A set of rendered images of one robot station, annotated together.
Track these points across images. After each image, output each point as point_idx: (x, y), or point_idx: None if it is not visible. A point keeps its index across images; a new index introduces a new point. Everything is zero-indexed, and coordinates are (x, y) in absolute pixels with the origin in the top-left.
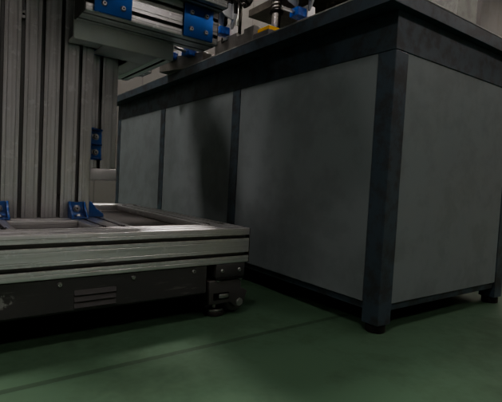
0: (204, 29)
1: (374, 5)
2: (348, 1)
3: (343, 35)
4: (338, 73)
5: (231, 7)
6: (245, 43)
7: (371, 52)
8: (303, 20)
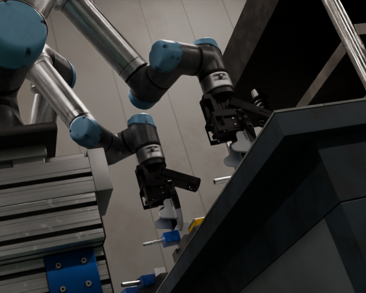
0: (84, 279)
1: (270, 154)
2: (244, 160)
3: (273, 203)
4: (294, 265)
5: (171, 203)
6: (181, 254)
7: (314, 218)
8: (215, 203)
